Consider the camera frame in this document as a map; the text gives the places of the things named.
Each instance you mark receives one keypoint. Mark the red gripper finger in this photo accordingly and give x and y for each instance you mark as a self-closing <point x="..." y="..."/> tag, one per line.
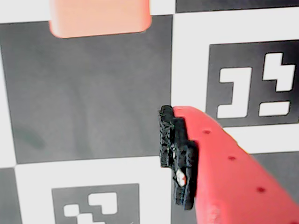
<point x="233" y="182"/>

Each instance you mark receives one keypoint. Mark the orange cube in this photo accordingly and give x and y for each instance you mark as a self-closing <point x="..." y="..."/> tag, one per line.
<point x="100" y="16"/>

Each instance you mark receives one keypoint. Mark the checkerboard marker mat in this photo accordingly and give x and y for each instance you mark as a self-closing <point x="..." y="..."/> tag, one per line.
<point x="93" y="93"/>

